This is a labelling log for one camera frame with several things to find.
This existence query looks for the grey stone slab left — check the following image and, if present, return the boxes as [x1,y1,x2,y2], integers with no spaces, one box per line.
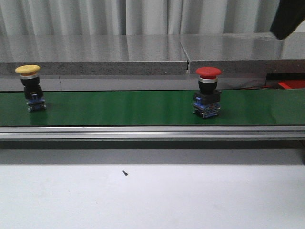
[0,35,188,76]

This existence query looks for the yellow mushroom push button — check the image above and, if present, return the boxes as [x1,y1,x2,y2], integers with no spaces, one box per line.
[15,64,46,112]

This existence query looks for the green conveyor belt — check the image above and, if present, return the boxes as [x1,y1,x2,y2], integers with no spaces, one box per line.
[0,90,305,126]

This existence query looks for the grey stone slab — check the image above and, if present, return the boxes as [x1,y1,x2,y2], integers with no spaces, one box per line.
[0,35,188,76]
[180,32,305,74]

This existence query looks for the red mushroom push button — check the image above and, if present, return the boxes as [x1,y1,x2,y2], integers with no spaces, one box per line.
[192,67,222,119]

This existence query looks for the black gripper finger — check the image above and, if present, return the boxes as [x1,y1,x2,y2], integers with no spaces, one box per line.
[270,0,305,40]

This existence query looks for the red plate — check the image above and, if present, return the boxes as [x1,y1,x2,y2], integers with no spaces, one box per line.
[278,80,305,89]

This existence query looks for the aluminium conveyor side rail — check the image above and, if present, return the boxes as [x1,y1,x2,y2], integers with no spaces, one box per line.
[0,125,305,141]

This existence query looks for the red cable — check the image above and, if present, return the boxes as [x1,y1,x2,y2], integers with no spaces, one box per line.
[235,85,277,91]

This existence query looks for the grey pleated curtain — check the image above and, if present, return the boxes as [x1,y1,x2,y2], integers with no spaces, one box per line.
[0,0,279,35]

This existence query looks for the grey stone slab right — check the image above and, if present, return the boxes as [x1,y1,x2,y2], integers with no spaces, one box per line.
[180,32,305,74]

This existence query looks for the grey rear conveyor panel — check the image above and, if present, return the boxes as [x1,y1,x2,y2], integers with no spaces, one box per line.
[0,74,267,92]

